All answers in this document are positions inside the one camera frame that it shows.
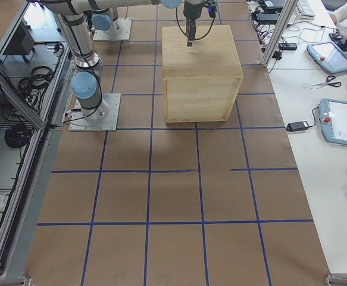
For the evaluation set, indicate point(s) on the far teach pendant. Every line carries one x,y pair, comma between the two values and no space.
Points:
328,56

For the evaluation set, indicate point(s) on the wooden drawer cabinet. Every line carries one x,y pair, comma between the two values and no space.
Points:
201,82

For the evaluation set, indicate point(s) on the aluminium frame post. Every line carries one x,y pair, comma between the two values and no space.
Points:
282,22

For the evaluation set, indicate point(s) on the near teach pendant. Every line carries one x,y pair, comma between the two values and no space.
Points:
333,120

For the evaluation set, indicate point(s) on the black power adapter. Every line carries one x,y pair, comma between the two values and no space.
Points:
297,126

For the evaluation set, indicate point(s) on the teach pendant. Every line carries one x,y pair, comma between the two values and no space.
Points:
328,56
333,120

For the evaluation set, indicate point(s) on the black handled scissors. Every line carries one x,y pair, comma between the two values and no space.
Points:
329,82

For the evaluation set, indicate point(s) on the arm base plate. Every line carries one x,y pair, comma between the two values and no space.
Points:
104,118
118,30

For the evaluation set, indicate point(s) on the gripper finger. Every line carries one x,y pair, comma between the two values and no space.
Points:
192,32

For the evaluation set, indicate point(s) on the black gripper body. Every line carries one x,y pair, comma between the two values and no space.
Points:
190,11

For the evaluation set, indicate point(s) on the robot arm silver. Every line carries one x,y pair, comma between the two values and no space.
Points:
76,32
95,18

